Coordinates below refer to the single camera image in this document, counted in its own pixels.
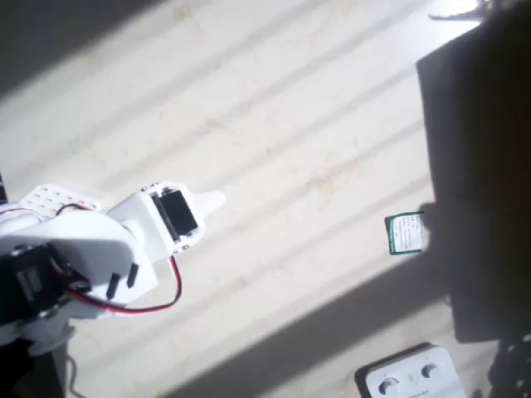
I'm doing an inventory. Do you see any green bordered white card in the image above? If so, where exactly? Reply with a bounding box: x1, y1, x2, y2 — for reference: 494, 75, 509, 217
384, 211, 429, 256

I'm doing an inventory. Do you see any red black gripper servo cable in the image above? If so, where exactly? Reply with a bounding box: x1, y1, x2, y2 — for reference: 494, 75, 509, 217
66, 255, 183, 318

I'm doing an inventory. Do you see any large black rectangular object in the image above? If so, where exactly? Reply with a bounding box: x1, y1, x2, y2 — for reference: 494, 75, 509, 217
416, 0, 531, 345

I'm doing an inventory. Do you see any white device with two knobs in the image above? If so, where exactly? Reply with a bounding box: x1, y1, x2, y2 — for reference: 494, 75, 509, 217
354, 342, 466, 398

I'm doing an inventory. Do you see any white perforated base plate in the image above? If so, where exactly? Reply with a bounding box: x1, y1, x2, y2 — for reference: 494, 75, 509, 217
19, 182, 103, 217

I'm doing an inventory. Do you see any thin grey cable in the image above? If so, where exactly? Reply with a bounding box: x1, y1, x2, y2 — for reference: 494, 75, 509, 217
65, 352, 80, 398

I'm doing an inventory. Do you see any black textured object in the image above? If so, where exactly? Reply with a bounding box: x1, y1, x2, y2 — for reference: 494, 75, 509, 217
485, 331, 531, 398

